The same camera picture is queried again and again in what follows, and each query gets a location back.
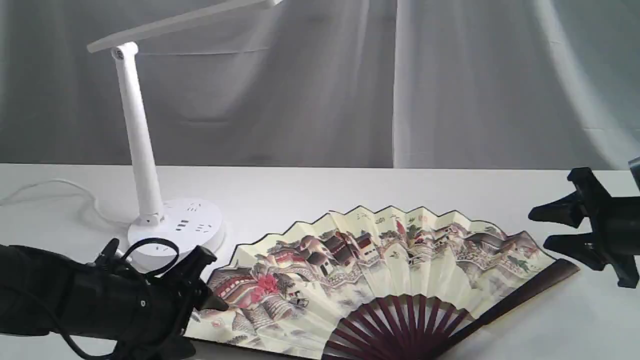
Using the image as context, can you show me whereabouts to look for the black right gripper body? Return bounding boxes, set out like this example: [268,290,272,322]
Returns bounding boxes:
[567,167,639,289]

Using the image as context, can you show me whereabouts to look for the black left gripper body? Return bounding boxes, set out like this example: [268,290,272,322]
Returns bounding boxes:
[70,246,217,360]

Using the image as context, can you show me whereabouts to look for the painted paper folding fan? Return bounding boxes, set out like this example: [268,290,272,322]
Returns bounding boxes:
[185,206,579,360]

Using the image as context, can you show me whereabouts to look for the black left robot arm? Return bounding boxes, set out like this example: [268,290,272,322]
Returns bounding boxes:
[1,243,229,360]

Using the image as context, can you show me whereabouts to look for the white desk lamp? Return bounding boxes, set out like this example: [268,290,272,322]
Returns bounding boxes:
[87,0,278,271]

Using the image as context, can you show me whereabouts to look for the grey backdrop curtain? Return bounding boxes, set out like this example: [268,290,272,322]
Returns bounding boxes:
[0,0,639,170]

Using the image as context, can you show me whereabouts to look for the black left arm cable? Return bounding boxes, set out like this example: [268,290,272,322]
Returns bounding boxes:
[50,237,181,360]

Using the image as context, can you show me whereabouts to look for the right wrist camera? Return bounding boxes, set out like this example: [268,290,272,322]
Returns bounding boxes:
[628,156,640,190]

